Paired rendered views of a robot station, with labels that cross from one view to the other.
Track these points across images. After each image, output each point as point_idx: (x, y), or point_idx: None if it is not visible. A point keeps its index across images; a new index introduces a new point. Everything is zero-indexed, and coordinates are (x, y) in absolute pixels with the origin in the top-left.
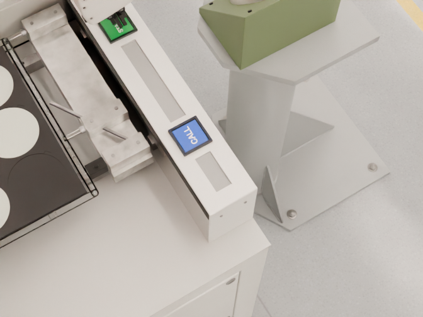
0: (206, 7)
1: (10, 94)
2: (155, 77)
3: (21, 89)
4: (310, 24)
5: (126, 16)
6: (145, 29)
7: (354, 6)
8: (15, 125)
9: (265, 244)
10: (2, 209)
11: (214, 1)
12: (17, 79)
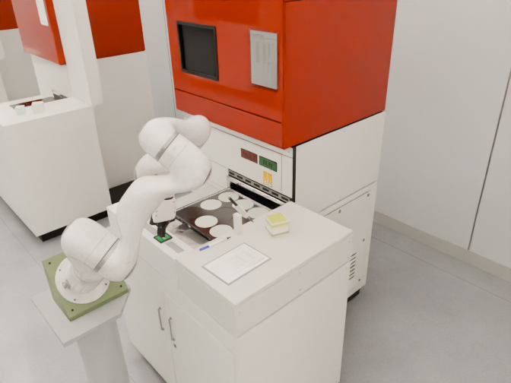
0: (123, 283)
1: (210, 230)
2: (145, 227)
3: (205, 232)
4: None
5: (157, 232)
6: (150, 238)
7: (39, 308)
8: (204, 223)
9: (107, 227)
10: (203, 205)
11: (119, 289)
12: (208, 234)
